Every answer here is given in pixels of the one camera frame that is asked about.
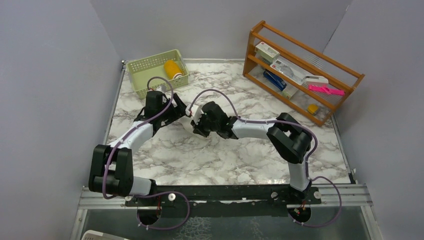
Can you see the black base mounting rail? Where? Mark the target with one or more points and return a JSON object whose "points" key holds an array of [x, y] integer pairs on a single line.
{"points": [[216, 201]]}

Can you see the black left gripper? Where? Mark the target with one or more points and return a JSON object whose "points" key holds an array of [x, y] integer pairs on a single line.
{"points": [[179, 111]]}

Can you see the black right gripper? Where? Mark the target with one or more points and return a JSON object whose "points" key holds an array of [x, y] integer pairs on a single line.
{"points": [[197, 128]]}

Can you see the yellow brown bear towel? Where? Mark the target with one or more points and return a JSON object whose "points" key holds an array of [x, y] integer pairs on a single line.
{"points": [[172, 69]]}

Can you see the white device on shelf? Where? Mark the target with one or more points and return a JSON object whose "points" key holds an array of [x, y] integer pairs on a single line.
{"points": [[316, 81]]}

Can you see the pink clip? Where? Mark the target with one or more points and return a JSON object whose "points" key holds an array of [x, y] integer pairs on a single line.
{"points": [[326, 90]]}

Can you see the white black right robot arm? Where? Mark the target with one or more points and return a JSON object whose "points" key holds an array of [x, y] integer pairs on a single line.
{"points": [[291, 140]]}

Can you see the yellow grey sponge block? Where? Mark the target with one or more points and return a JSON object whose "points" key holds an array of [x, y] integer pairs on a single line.
{"points": [[313, 109]]}

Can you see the blue flat object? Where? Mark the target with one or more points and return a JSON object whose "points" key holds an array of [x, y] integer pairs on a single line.
{"points": [[275, 80]]}

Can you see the white towel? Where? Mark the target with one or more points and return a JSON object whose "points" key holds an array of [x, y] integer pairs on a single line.
{"points": [[186, 123]]}

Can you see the orange wooden shelf rack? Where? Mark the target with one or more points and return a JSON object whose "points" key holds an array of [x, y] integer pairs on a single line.
{"points": [[307, 61]]}

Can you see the light green plastic basket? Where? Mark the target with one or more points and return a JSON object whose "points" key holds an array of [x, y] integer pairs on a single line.
{"points": [[141, 70]]}

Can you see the white green small box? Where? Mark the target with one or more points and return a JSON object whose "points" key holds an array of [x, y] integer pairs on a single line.
{"points": [[266, 52]]}

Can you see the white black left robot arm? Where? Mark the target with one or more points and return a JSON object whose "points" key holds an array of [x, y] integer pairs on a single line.
{"points": [[111, 171]]}

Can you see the white basket at bottom edge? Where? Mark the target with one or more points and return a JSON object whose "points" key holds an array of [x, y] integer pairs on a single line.
{"points": [[96, 235]]}

